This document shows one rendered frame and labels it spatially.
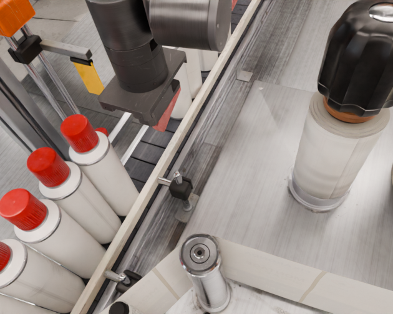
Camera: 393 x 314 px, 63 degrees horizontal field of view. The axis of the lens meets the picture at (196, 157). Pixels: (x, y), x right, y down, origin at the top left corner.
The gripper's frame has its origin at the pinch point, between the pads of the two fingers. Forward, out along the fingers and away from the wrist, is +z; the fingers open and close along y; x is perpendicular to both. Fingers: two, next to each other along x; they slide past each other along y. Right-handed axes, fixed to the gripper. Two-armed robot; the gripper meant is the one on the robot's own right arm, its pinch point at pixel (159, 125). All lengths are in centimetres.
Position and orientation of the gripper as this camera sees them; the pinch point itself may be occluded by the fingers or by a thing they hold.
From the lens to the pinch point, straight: 44.8
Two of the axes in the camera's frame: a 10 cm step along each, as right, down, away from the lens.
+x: -9.1, -2.8, 3.0
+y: 4.0, -7.9, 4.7
